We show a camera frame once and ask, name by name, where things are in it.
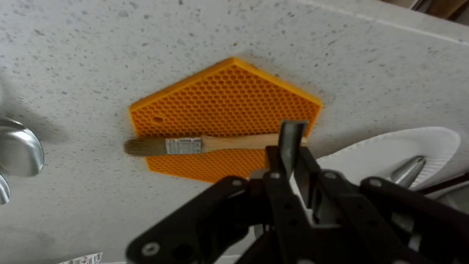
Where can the white paper plate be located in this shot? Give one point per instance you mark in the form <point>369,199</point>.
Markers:
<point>388,150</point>

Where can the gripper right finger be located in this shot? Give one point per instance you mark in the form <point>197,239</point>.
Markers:
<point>384,216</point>

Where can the orange honeycomb silicone mat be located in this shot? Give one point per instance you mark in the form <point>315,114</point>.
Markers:
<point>227,110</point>

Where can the printed paper scrap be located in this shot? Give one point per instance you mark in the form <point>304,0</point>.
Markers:
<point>84,259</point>

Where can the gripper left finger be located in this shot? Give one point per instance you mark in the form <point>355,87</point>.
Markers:
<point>205,220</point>

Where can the silver utensil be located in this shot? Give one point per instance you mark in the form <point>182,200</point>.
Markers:
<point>3,189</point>

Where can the large silver spoon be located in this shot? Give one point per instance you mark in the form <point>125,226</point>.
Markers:
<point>18,150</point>

